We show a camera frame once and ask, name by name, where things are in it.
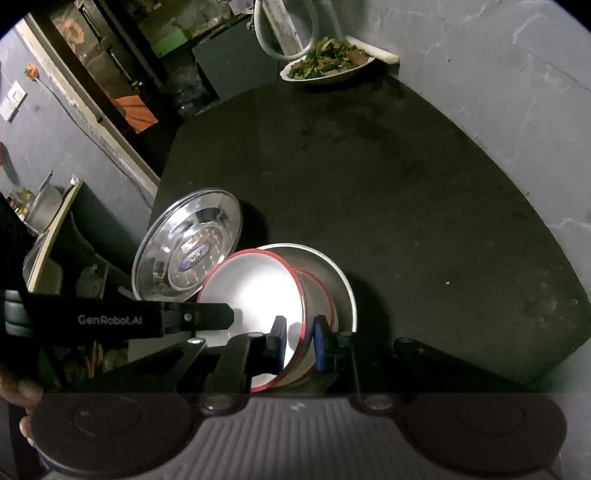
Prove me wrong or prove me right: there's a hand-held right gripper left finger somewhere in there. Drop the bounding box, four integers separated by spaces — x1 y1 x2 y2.
88 316 288 411

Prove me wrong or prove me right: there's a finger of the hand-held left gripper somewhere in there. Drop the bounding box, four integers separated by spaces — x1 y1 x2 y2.
159 302 235 339

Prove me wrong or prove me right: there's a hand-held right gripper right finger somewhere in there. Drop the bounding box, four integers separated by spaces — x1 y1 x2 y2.
312 315 536 412

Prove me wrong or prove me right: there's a white red-rimmed bowl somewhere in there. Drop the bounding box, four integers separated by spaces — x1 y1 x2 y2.
276 268 334 387
197 248 306 393

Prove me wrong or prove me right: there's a large steel bowl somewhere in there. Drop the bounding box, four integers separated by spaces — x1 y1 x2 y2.
255 242 358 389

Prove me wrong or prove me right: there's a steel plate with blue label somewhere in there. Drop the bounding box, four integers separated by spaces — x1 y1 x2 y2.
131 187 243 304

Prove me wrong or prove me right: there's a person's left hand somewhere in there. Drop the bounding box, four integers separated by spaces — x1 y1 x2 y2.
0 362 45 450

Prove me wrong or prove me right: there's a wooden board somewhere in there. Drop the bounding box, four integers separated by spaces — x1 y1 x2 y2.
25 179 85 295

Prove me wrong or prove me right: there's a steel pot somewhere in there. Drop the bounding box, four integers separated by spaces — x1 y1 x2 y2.
22 184 64 233

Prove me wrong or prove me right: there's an orange patterned box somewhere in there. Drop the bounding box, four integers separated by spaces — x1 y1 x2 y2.
113 95 160 136

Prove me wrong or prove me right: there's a dark grey box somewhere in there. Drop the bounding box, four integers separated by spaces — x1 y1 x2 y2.
192 20 280 101

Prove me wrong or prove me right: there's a green box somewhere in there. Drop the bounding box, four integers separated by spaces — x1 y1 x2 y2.
154 29 188 59

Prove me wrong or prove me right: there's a white plate of stir-fry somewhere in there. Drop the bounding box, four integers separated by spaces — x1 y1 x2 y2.
280 37 376 85

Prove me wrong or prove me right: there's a white leek stalk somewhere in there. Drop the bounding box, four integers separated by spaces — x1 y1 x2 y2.
345 36 400 65

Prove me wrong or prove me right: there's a white wall switch plate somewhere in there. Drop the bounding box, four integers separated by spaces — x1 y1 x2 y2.
0 81 27 123

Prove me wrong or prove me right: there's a white flexible hose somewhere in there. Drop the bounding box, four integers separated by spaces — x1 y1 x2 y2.
254 0 320 61

